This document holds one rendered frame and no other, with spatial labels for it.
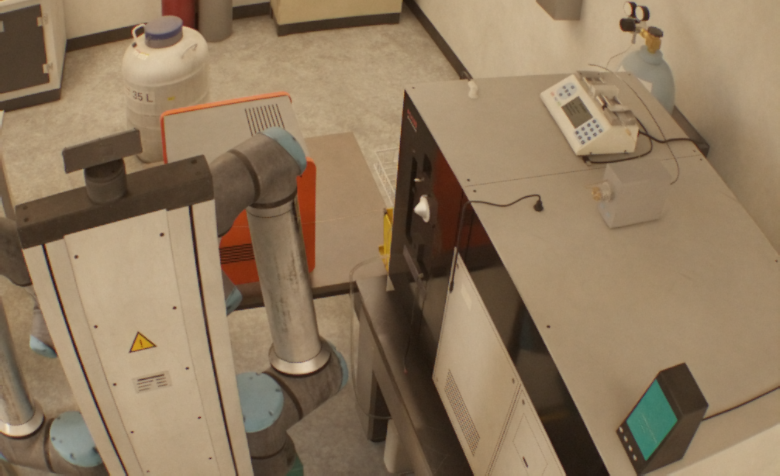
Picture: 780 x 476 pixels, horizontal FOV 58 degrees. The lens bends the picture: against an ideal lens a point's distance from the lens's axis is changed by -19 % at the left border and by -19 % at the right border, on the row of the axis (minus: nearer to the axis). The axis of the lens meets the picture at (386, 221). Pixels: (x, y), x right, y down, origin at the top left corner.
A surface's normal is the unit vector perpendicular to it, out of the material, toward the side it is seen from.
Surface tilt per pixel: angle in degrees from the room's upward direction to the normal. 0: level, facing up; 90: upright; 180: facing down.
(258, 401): 5
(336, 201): 0
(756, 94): 90
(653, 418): 81
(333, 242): 0
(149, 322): 90
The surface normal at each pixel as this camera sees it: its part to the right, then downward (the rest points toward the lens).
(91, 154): 0.38, 0.19
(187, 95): 0.71, 0.50
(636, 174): 0.06, -0.75
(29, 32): 0.29, 0.65
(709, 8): -0.96, 0.15
